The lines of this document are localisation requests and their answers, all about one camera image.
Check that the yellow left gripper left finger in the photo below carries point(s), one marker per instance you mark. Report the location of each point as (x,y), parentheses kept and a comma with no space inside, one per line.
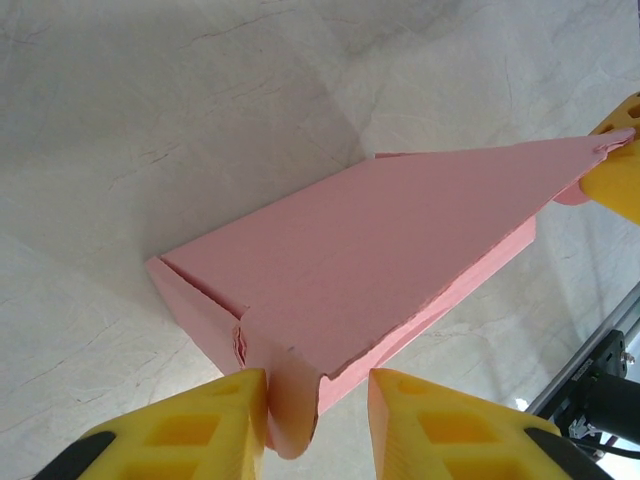
(235,440)

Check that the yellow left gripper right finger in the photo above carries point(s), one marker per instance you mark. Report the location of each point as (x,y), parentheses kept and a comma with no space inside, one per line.
(400,440)

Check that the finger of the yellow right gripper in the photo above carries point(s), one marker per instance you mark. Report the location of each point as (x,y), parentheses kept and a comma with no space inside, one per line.
(625,115)
(620,185)

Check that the pink paper box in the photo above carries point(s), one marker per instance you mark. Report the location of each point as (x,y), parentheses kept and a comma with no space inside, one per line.
(360,260)

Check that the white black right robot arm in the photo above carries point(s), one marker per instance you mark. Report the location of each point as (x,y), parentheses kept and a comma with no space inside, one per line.
(610,405)

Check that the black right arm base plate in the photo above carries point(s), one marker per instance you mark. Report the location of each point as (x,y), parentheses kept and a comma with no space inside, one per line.
(602,355)

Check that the aluminium base frame rail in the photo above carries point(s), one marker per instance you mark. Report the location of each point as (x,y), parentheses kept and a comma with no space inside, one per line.
(575,360)

